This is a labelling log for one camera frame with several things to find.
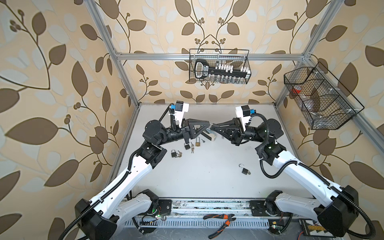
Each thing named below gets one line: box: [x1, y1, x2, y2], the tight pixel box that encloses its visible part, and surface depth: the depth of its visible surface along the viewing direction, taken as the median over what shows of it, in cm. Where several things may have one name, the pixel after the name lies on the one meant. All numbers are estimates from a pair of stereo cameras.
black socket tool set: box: [194, 59, 251, 80], surface depth 86 cm
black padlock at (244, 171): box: [238, 163, 251, 175], surface depth 88 cm
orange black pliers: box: [203, 213, 237, 240], surface depth 72 cm
